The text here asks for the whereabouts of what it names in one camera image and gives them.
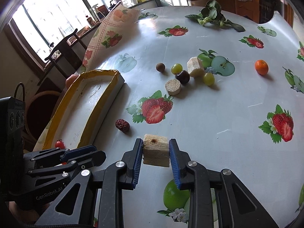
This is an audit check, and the red jujube date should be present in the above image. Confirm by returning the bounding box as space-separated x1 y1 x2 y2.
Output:
115 119 130 133

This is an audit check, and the person's left hand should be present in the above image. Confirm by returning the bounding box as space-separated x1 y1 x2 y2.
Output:
8 201 50 224

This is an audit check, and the small orange tangerine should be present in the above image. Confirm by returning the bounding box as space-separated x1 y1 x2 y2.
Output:
255 60 269 76

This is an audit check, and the round banana slice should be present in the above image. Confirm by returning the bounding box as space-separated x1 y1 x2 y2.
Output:
165 79 181 96

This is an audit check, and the green grape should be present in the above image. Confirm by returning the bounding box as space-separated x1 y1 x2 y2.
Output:
203 73 215 86
171 63 183 75

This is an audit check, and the dark wooden chair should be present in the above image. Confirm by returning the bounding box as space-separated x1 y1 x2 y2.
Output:
37 28 87 86

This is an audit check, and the wicker basket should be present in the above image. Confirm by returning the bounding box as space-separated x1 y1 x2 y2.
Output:
25 91 61 141

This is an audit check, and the fruit-print tablecloth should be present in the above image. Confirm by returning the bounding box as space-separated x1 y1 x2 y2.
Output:
83 6 303 227

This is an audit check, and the peach behind tray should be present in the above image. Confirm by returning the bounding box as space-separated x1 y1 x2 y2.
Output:
65 74 79 89

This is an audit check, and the white spray bottle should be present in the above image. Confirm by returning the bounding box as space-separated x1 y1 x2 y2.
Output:
92 4 105 21

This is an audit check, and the white yellow-rimmed tray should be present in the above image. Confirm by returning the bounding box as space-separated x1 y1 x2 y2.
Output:
41 70 125 150

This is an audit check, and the white banana chunk cube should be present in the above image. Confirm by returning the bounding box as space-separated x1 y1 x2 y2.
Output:
143 134 170 167

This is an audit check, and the green leafy vegetable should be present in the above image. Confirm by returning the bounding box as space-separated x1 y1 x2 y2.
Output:
185 0 245 32

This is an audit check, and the cherry tomato with stem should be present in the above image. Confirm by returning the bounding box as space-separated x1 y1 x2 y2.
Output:
55 139 65 149

